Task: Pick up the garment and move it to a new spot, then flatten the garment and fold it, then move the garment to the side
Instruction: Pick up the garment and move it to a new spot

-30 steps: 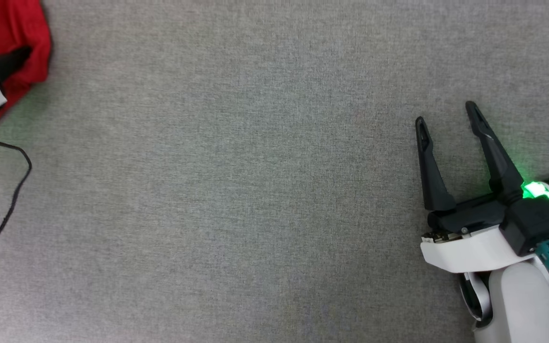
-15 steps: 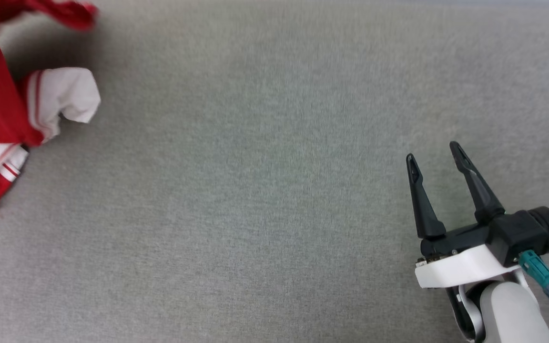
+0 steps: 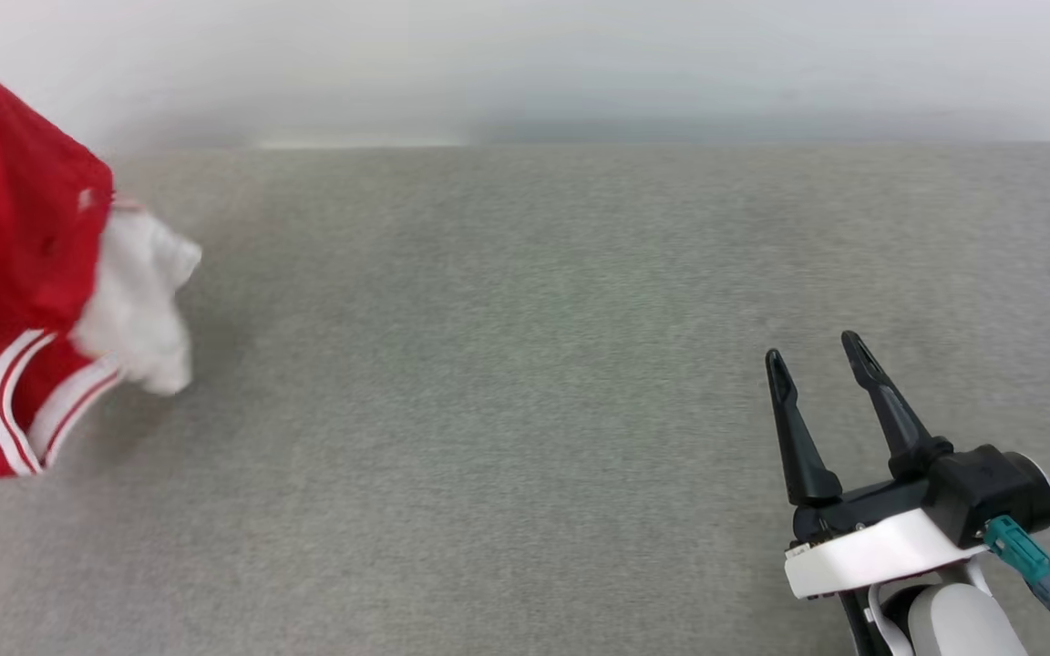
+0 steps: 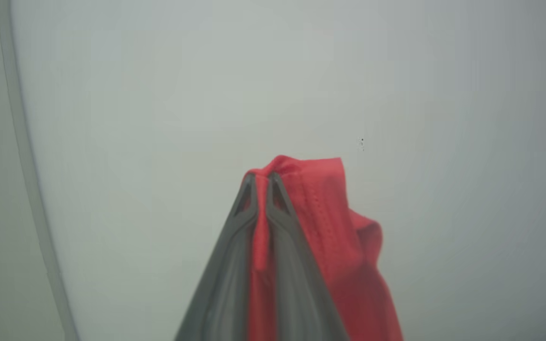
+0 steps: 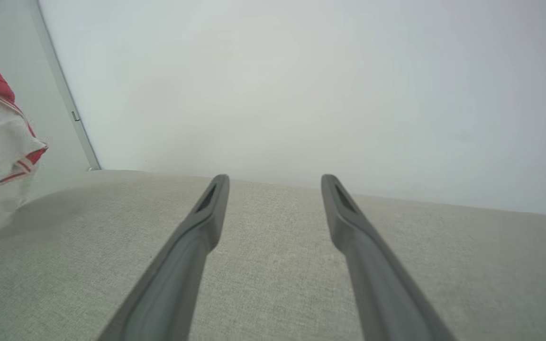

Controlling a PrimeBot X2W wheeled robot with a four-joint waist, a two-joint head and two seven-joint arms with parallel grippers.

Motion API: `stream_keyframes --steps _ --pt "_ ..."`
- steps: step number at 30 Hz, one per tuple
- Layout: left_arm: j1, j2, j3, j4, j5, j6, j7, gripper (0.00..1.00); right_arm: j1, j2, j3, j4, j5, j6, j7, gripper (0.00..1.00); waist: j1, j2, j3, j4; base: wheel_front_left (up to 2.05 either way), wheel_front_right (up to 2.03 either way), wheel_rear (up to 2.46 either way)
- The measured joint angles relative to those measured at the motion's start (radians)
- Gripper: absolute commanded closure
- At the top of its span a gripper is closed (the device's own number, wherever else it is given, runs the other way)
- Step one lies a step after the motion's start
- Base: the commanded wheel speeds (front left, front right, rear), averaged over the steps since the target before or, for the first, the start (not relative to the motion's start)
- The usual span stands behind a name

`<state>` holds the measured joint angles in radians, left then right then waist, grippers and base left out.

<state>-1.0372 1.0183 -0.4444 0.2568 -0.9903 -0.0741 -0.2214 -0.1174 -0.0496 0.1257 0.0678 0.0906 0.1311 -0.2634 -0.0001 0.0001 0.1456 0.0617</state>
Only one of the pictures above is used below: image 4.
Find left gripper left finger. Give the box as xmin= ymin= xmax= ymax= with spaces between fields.
xmin=174 ymin=173 xmax=258 ymax=341

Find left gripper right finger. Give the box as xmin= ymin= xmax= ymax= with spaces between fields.
xmin=267 ymin=171 xmax=349 ymax=341

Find red and white basketball jersey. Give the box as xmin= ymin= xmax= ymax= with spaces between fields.
xmin=242 ymin=155 xmax=404 ymax=341

